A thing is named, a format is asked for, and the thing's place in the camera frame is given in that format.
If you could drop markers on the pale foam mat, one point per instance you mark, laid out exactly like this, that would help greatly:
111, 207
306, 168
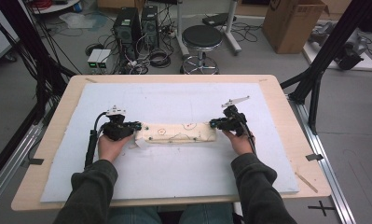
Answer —
174, 102

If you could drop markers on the person's right leg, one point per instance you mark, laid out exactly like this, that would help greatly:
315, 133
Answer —
205, 216

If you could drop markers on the clear plastic bag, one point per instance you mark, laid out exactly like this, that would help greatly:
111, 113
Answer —
78, 20

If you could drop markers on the brown cardboard box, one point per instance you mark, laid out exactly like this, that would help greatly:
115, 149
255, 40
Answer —
289, 28

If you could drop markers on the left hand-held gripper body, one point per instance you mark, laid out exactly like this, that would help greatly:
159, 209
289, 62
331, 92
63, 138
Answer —
117, 130

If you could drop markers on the black round stool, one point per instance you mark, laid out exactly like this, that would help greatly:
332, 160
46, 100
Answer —
202, 36

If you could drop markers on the narrow black computer tower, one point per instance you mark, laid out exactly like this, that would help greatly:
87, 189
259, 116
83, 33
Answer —
149, 28

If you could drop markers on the black robot device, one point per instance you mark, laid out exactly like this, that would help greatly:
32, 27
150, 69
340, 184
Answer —
348, 57

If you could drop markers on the white floor board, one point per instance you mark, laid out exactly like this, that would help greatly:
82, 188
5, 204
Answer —
367, 63

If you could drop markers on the person's left leg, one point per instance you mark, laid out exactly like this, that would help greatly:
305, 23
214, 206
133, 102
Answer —
134, 217

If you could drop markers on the aluminium rail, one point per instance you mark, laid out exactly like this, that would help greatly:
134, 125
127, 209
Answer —
12, 161
326, 174

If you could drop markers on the round white table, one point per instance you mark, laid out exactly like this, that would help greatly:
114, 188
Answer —
56, 7

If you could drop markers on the person's leg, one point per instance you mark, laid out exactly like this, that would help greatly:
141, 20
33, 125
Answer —
205, 216
134, 217

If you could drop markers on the wide black computer tower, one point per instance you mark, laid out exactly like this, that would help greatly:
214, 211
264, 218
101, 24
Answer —
126, 31

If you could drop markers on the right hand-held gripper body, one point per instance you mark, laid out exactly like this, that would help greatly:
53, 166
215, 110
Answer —
235, 123

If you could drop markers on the white power supply box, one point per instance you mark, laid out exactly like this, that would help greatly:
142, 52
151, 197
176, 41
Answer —
105, 56
93, 57

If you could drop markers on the black flat case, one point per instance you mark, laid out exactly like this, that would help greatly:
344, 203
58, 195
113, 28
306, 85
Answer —
217, 19

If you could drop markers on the cream checked cloth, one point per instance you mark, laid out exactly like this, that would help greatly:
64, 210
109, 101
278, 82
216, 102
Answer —
177, 133

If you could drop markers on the person's left hand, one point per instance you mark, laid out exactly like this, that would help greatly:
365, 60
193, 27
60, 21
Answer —
110, 149

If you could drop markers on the white desk leg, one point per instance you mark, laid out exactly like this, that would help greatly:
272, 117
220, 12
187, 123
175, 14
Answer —
231, 18
179, 25

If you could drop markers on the grey robot device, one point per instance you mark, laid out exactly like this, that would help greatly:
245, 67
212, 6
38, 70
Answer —
322, 34

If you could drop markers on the black tape piece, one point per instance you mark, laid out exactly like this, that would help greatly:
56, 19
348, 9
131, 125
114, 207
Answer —
314, 157
34, 161

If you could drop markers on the person's right hand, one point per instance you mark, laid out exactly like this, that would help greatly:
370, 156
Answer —
241, 144

